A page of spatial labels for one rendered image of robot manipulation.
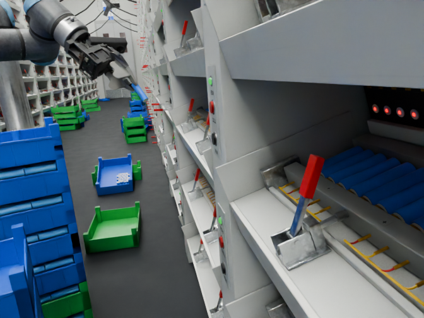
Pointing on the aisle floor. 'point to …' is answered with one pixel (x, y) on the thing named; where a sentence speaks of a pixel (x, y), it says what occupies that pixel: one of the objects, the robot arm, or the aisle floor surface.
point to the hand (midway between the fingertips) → (134, 83)
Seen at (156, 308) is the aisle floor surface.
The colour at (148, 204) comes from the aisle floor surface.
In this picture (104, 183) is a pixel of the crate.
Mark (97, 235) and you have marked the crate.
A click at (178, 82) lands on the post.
